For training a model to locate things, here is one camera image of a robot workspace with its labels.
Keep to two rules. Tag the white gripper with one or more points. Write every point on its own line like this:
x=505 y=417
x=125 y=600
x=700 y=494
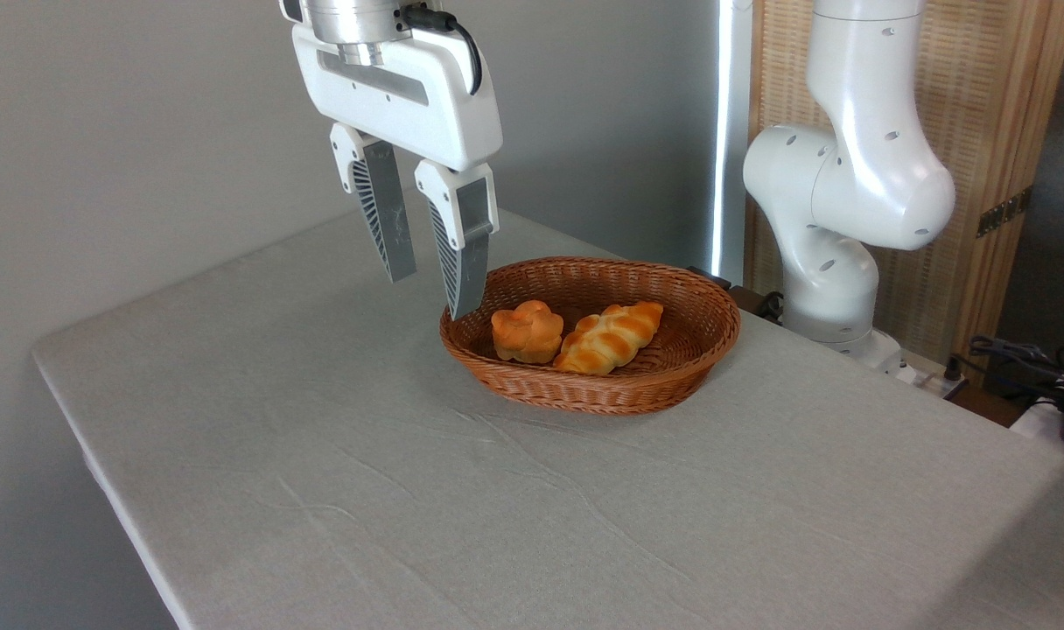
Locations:
x=409 y=101

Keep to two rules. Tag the round flower-shaped bread roll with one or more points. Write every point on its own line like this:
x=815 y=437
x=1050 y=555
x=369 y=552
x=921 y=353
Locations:
x=527 y=332

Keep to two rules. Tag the braided long bread roll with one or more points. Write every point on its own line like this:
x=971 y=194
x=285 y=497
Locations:
x=609 y=339

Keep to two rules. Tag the light grey tablecloth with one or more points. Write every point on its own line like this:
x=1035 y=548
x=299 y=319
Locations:
x=497 y=507

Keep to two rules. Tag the brown wicker basket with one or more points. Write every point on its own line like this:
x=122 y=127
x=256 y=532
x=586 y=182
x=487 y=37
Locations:
x=672 y=367

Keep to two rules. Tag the white vertical pole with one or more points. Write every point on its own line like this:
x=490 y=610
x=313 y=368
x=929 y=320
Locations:
x=731 y=131

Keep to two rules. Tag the white power strip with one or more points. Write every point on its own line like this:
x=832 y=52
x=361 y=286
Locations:
x=930 y=378

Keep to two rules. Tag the wooden woven folding screen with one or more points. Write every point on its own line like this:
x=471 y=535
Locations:
x=987 y=105

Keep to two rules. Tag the black screen hinge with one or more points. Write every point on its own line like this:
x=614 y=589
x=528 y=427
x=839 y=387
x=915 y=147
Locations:
x=1004 y=212

